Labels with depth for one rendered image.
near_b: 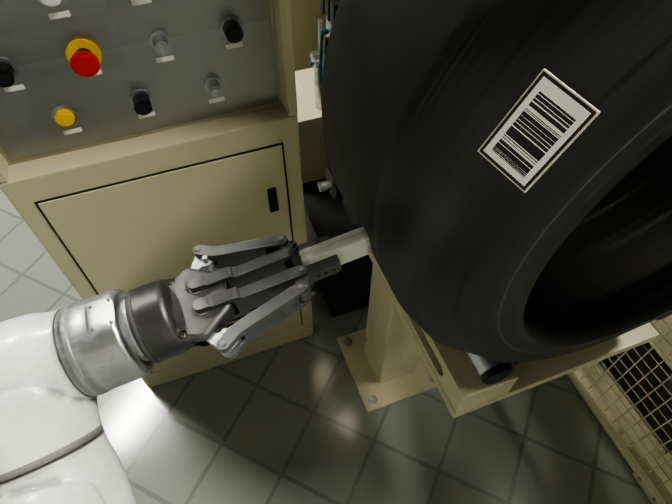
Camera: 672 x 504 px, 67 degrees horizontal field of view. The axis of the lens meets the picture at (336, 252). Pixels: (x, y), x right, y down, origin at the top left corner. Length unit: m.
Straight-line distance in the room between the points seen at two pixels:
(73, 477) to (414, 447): 1.20
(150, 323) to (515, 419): 1.37
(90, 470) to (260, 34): 0.73
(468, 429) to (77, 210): 1.21
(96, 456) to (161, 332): 0.13
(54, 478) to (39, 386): 0.08
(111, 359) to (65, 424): 0.07
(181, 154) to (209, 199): 0.13
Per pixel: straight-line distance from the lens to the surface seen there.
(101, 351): 0.49
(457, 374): 0.74
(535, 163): 0.33
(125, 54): 0.96
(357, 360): 1.68
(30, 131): 1.04
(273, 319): 0.48
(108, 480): 0.54
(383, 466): 1.58
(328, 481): 1.57
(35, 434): 0.52
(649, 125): 0.36
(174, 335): 0.49
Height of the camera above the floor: 1.52
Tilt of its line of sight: 52 degrees down
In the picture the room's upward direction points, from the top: straight up
